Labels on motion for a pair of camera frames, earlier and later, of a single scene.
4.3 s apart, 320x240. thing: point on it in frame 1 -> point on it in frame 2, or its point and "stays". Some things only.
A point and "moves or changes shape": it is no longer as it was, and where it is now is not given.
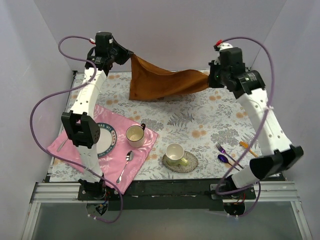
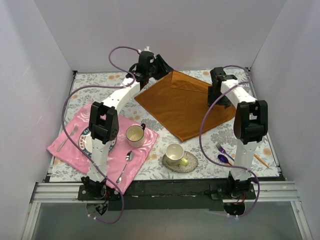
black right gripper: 213,78 -> 219,99
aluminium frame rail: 282,192 stays
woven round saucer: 192,163 stays
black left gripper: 125,55 -> 161,66
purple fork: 223,151 stays
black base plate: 159,195 stays
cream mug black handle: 135,135 stays
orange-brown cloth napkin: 148,83 moves or changes shape
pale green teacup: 174,152 stays
